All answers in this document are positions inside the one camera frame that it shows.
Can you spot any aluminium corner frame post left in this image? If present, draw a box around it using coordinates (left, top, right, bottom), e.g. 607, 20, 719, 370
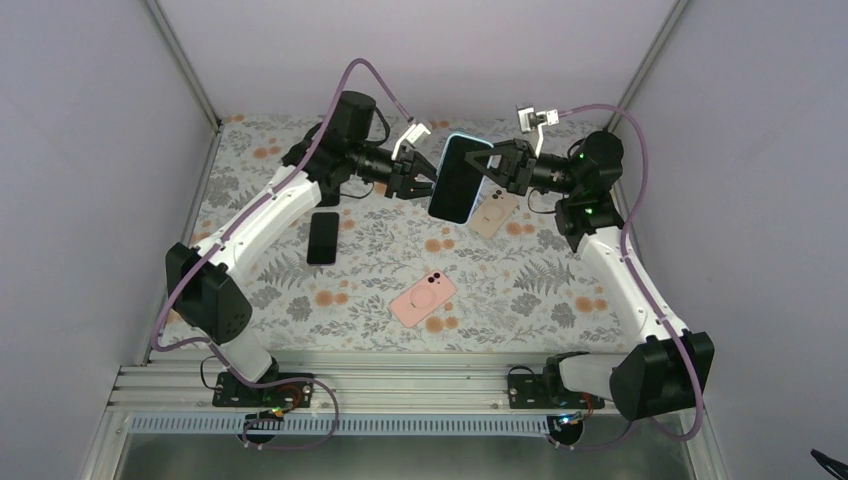
142, 0, 221, 132

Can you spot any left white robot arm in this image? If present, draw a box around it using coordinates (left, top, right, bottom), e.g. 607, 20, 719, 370
151, 91, 437, 405

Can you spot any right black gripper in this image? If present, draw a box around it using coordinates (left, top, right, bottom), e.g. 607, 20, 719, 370
460, 140, 577, 198

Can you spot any floral patterned table mat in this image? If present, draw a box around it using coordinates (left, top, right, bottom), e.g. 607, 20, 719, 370
160, 113, 639, 355

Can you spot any aluminium corner frame post right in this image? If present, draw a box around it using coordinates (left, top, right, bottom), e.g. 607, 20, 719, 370
617, 0, 691, 110

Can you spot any aluminium corner frame post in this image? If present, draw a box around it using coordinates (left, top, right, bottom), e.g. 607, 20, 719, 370
142, 0, 221, 132
617, 0, 691, 110

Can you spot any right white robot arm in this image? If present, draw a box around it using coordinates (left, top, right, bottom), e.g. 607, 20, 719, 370
463, 130, 714, 421

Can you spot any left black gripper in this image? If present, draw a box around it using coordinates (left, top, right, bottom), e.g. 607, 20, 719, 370
350, 141, 451, 199

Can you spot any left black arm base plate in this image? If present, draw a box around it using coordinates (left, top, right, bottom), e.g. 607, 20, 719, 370
212, 372, 315, 410

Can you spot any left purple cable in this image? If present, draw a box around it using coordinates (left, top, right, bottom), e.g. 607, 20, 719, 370
150, 57, 412, 453

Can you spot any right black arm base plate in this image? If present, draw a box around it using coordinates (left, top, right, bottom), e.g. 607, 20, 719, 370
506, 366, 606, 410

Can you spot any beige phone case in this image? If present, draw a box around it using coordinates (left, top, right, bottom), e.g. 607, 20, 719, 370
467, 190, 518, 239

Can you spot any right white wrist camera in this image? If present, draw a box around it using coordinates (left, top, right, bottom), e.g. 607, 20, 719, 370
516, 105, 560, 157

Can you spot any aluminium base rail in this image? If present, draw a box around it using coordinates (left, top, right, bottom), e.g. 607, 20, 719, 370
105, 351, 707, 415

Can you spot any grey slotted cable duct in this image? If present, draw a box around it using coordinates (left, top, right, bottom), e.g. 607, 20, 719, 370
127, 412, 582, 437

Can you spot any black smartphone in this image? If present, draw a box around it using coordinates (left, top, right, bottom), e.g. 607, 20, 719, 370
428, 135, 490, 223
306, 212, 340, 266

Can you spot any pink phone case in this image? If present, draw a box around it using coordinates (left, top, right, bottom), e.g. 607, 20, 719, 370
389, 270, 457, 328

